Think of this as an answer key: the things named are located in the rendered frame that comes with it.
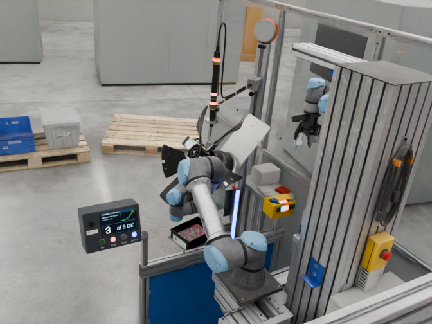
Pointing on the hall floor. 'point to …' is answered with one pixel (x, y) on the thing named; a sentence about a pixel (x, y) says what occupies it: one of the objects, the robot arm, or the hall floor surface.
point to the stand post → (239, 197)
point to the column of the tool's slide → (258, 119)
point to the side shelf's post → (260, 218)
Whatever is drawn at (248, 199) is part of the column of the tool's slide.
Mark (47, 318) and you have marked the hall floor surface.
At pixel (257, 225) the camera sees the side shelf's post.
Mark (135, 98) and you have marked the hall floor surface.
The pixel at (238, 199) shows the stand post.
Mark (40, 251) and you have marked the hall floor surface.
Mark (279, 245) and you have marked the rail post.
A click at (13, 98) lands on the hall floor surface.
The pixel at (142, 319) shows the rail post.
